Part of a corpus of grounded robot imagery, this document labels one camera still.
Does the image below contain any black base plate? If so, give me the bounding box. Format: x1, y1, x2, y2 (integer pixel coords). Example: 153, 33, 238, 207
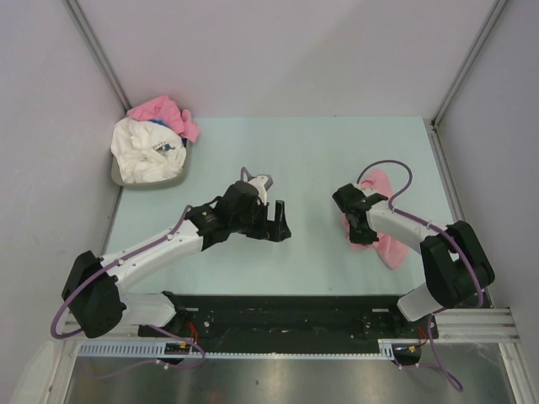
162, 292, 439, 340

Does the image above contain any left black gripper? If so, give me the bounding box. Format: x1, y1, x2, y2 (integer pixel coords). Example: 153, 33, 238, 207
231, 199, 290, 242

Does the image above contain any white t shirt in basket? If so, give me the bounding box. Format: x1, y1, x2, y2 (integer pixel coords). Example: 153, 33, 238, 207
110, 117, 185, 183

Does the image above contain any grey laundry basket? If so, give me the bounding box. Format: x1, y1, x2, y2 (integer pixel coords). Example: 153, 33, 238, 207
110, 141, 193, 191

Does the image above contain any pink t shirt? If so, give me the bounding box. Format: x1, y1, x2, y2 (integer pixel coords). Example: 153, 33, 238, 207
342, 169, 408, 270
127, 95, 200, 143

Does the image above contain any slotted grey cable duct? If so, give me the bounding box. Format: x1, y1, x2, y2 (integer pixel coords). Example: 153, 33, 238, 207
77, 338, 430, 360

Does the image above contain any right corner aluminium post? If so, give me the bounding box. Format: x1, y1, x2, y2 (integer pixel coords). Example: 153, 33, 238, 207
431, 0, 509, 126

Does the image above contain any left corner aluminium post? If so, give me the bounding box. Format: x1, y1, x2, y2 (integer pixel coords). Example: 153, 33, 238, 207
61, 0, 131, 112

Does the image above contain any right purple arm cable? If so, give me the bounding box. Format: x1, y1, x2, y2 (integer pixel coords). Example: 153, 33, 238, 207
355, 158, 485, 308

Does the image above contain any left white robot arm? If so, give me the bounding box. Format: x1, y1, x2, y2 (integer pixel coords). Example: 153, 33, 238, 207
59, 176, 291, 338

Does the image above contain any blue garment in basket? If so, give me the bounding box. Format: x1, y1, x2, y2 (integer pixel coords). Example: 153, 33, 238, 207
148, 120, 168, 128

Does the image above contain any corner aluminium post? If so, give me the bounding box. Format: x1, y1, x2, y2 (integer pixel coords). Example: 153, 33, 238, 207
61, 0, 131, 112
431, 0, 509, 126

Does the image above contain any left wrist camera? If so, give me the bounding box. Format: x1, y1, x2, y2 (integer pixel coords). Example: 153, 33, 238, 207
248, 174, 274, 205

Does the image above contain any aluminium rail frame right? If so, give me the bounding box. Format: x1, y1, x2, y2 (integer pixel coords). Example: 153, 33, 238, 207
424, 120, 520, 343

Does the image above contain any pink t shirt in basket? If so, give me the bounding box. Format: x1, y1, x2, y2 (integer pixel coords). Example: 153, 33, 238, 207
127, 95, 200, 143

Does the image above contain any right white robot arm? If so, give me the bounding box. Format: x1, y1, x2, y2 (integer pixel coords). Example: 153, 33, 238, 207
333, 183, 495, 338

